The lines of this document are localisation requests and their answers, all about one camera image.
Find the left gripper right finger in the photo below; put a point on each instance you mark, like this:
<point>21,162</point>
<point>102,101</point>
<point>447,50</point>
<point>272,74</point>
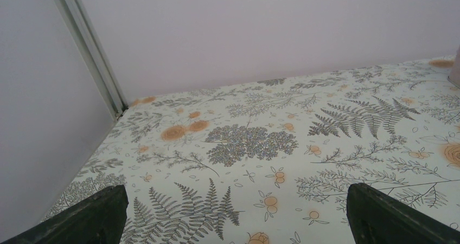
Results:
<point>375,217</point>

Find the floral patterned table mat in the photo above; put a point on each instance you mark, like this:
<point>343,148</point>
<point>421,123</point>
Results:
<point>272,161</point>

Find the left aluminium corner post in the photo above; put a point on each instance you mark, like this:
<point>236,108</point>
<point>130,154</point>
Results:
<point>90,48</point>

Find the empty silver pink tin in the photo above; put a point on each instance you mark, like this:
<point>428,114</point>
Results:
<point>454,76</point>

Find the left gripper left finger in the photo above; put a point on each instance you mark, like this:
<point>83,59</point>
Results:
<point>100,218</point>

